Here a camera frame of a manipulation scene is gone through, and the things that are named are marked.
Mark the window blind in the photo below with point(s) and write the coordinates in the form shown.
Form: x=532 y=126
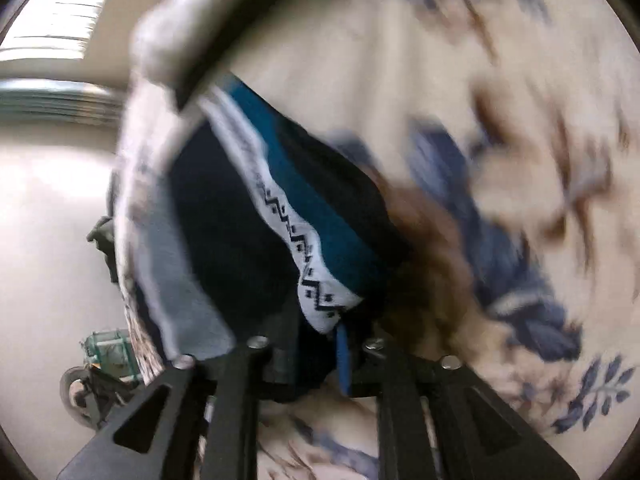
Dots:
x=65 y=5

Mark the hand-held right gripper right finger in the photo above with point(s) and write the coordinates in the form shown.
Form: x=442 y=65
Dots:
x=343 y=360

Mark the navy striped knit sweater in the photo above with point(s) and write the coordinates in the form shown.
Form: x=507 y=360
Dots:
x=225 y=220

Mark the green wheeled cart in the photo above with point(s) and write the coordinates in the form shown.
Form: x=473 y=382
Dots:
x=107 y=360

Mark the floral printed blanket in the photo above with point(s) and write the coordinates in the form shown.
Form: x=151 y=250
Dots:
x=360 y=85

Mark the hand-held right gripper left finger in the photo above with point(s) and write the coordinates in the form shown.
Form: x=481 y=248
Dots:
x=232 y=410

